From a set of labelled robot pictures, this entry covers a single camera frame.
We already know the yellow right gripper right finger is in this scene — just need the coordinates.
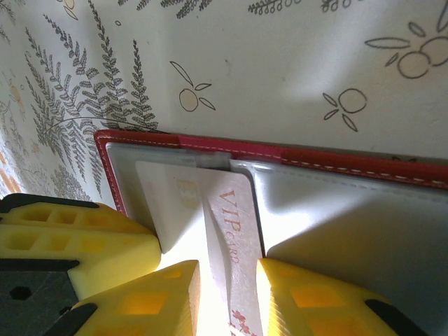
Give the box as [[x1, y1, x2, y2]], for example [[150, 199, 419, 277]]
[[256, 258, 430, 336]]

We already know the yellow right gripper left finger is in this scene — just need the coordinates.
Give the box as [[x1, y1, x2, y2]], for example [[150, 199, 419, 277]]
[[43, 259, 201, 336]]

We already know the red card holder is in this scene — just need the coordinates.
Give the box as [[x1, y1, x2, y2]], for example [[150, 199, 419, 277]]
[[93, 128, 448, 336]]

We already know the white VIP card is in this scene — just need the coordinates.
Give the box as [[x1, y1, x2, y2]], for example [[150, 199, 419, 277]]
[[199, 170, 264, 336]]

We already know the white chip card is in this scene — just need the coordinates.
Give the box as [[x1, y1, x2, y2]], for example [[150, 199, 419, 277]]
[[134, 160, 211, 253]]

